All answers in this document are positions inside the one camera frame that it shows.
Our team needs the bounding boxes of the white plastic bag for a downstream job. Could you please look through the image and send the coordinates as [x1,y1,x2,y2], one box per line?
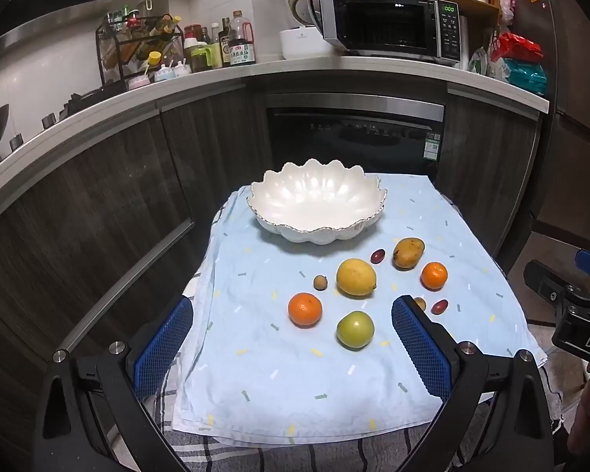
[469,46,502,79]

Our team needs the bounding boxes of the silver microwave oven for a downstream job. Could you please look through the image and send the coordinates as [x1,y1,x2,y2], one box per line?
[315,0,467,66]

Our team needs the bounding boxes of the green plastic pitcher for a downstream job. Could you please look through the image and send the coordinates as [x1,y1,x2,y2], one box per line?
[191,42,223,74]

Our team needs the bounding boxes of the dark wood cabinet door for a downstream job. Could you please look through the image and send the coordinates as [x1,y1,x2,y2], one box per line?
[160,87,264,229]
[440,93,542,269]
[0,113,197,365]

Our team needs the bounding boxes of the green apple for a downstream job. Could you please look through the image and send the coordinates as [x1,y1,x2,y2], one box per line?
[336,311,375,350]

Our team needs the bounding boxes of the grey refrigerator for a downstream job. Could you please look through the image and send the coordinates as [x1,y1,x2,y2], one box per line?
[514,0,590,266]

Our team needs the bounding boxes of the white scalloped ceramic bowl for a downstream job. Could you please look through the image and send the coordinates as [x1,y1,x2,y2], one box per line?
[246,158,389,245]

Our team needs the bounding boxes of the light blue patterned cloth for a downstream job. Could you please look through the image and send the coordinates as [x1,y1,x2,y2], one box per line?
[170,172,549,448]

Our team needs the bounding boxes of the dark glass bottle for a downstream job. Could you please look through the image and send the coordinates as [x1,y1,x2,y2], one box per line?
[219,17,232,67]

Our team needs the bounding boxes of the built-in black oven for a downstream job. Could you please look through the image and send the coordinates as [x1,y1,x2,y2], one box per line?
[265,93,446,180]

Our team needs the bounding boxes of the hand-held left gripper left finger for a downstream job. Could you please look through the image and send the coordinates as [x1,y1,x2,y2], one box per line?
[32,295,195,472]

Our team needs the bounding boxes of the orange tangerine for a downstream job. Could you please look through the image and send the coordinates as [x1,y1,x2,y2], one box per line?
[288,292,323,328]
[420,262,448,291]

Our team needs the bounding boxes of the yellow lemon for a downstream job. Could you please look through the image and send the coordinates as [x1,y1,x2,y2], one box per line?
[336,258,377,298]

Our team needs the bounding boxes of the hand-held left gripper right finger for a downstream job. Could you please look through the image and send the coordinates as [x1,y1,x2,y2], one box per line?
[391,295,556,472]

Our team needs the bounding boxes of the teal plastic bag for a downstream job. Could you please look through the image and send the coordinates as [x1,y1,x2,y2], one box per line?
[501,58,549,96]

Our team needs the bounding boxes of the black wire spice rack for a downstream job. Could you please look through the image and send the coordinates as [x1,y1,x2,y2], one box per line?
[96,12,185,90]

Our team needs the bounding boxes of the yellow spotted mango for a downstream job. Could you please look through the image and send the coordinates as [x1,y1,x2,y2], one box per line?
[392,237,426,271]

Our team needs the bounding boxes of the large soy sauce bottle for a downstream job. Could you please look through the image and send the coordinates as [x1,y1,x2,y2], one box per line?
[227,10,256,67]

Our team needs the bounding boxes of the white electric pot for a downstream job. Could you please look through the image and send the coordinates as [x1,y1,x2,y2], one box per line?
[279,27,336,61]

